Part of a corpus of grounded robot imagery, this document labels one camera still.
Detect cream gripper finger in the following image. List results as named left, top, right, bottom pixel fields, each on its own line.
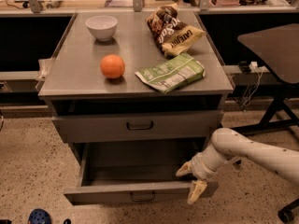
left=187, top=180, right=207, bottom=204
left=176, top=161, right=192, bottom=177

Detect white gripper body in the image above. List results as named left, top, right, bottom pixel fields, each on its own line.
left=191, top=153, right=215, bottom=180

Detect grey drawer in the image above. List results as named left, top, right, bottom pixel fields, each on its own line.
left=52, top=110, right=223, bottom=143
left=63, top=137, right=220, bottom=206

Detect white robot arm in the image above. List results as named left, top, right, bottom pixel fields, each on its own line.
left=176, top=128, right=299, bottom=204

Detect grey top drawer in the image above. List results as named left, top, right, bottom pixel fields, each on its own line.
left=52, top=110, right=223, bottom=143

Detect grey metal drawer cabinet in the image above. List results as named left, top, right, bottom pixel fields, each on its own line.
left=37, top=10, right=235, bottom=156

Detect black office chair base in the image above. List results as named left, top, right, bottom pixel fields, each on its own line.
left=278, top=199, right=299, bottom=223

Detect green snack bag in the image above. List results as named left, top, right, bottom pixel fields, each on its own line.
left=135, top=53, right=206, bottom=93

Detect orange ball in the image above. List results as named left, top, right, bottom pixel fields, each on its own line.
left=100, top=54, right=125, bottom=79

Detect brown yellow chip bag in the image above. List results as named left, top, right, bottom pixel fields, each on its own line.
left=146, top=3, right=206, bottom=57

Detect black side table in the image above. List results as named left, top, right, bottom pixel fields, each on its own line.
left=234, top=23, right=299, bottom=135

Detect blue perforated shoe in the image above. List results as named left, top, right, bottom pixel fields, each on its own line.
left=27, top=208, right=51, bottom=224

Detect white bowl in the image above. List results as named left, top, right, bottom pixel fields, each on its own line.
left=85, top=16, right=118, bottom=41

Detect white power adapter with cables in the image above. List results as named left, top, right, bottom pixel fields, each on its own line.
left=240, top=62, right=264, bottom=110

